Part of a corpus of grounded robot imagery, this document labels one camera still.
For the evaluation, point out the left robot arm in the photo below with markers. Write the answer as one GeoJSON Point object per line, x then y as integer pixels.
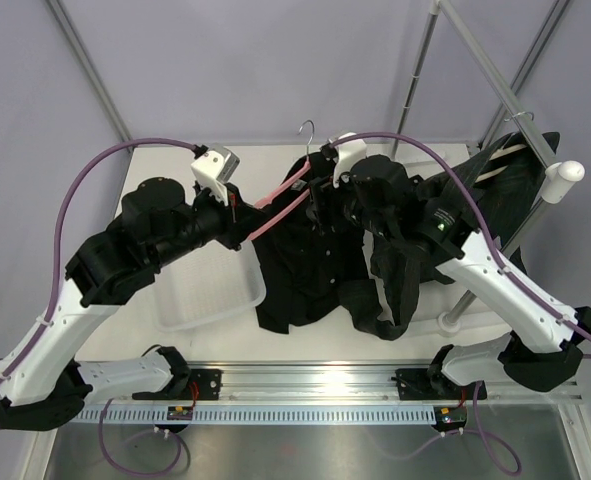
{"type": "Point", "coordinates": [42, 385]}

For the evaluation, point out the black shirt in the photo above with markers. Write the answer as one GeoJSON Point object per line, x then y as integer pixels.
{"type": "Point", "coordinates": [308, 274]}

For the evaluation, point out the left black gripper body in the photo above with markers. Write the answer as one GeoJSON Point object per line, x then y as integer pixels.
{"type": "Point", "coordinates": [227, 229]}

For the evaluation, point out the metal clothes rack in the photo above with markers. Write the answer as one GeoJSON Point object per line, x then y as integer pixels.
{"type": "Point", "coordinates": [511, 109]}

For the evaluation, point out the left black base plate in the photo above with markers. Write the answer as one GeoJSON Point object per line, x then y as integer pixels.
{"type": "Point", "coordinates": [205, 383]}

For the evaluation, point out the wooden hanger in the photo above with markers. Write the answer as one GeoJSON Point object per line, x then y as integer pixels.
{"type": "Point", "coordinates": [499, 161]}

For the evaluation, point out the dark striped shirt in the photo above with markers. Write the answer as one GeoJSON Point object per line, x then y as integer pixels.
{"type": "Point", "coordinates": [504, 201]}

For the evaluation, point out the clear plastic basket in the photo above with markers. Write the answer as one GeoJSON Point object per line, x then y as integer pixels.
{"type": "Point", "coordinates": [207, 285]}

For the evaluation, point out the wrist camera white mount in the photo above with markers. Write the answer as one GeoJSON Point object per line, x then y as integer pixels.
{"type": "Point", "coordinates": [345, 151]}
{"type": "Point", "coordinates": [212, 169]}

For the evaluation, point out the aluminium rail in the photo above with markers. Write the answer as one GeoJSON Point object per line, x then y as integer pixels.
{"type": "Point", "coordinates": [347, 383]}

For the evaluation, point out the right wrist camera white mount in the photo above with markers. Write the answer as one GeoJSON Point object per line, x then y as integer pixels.
{"type": "Point", "coordinates": [345, 151]}

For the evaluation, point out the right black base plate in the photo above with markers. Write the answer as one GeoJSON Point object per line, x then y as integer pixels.
{"type": "Point", "coordinates": [424, 384]}

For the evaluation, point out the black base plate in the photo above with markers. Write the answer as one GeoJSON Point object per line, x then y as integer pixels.
{"type": "Point", "coordinates": [205, 383]}
{"type": "Point", "coordinates": [424, 384]}

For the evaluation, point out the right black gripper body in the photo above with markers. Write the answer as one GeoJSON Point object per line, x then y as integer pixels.
{"type": "Point", "coordinates": [342, 207]}

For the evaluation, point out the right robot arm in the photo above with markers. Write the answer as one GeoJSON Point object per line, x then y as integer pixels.
{"type": "Point", "coordinates": [419, 238]}

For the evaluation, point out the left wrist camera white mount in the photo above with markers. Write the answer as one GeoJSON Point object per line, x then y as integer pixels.
{"type": "Point", "coordinates": [212, 169]}

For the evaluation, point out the white slotted cable duct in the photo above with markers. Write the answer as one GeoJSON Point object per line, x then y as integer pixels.
{"type": "Point", "coordinates": [259, 415]}

